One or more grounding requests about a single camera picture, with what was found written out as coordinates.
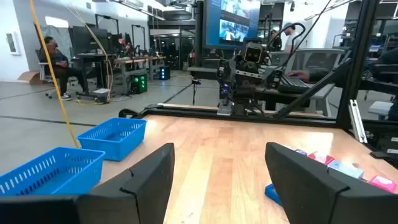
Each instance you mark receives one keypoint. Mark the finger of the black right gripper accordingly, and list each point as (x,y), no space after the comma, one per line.
(275,80)
(224,68)

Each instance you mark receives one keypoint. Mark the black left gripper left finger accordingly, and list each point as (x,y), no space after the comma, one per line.
(109,202)

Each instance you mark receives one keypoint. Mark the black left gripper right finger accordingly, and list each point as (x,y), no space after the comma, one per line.
(311,193)

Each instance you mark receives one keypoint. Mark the light blue USB charger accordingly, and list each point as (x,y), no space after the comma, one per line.
(346,169)

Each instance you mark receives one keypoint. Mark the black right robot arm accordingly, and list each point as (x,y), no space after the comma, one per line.
(241,101)

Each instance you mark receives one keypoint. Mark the person's forearm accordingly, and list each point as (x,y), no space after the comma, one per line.
(323,76)

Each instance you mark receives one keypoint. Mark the black keyboard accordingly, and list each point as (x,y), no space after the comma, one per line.
(293,84)

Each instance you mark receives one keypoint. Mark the person's hand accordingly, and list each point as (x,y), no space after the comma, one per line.
(298,75)

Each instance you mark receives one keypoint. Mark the blue calculator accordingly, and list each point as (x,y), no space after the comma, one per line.
(272,194)

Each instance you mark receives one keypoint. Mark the grey desk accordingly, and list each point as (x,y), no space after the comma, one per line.
(320,91)

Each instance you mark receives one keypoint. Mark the large monitor screen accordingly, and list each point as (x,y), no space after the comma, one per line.
(231,21)

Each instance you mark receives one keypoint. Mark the standing person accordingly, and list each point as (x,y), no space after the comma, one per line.
(290,35)

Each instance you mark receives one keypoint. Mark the blue plastic basket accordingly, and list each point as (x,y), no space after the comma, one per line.
(118,146)
(62,171)

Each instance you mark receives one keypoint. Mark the computer tower blue lights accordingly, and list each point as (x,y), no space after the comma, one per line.
(164,73)

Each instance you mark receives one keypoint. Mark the computer tower green lights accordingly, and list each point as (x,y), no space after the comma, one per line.
(139,83)

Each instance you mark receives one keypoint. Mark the wooden workbench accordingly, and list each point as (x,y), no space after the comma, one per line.
(130,62)

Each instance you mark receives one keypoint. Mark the red desk lamp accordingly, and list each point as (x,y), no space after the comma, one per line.
(122,42)

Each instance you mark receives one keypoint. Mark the black desk with monitors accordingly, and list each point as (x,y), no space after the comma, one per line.
(90,59)

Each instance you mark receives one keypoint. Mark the seated person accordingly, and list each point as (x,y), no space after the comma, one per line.
(59,68)

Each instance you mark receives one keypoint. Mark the cardboard box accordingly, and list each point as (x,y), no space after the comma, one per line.
(31,77)

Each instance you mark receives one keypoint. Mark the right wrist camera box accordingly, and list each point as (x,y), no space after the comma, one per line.
(253,54)

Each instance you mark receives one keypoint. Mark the black aluminium table frame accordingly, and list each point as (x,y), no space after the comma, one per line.
(357,62)

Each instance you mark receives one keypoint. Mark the silver aluminium bracket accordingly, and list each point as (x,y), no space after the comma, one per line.
(357,121)

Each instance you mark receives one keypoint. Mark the white wall box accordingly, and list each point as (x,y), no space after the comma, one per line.
(13,43)

